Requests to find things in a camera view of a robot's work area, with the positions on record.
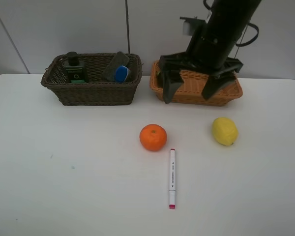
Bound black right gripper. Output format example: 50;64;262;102
159;24;243;104

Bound yellow lemon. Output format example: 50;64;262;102
211;117;238;146

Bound orange tangerine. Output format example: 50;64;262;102
139;124;167;151

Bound white bottle blue cap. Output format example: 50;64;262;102
115;65;131;83

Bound black felt board eraser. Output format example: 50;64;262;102
102;51;130;82

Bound dark green square bottle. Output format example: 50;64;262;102
64;52;88;84

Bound white marker pink caps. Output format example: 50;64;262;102
169;148;176;209

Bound dark mangosteen fruit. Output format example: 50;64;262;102
156;70;163;88

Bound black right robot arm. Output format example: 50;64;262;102
159;0;260;104

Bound orange wicker basket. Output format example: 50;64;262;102
149;59;243;107

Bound dark brown wicker basket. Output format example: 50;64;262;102
41;53;142;106

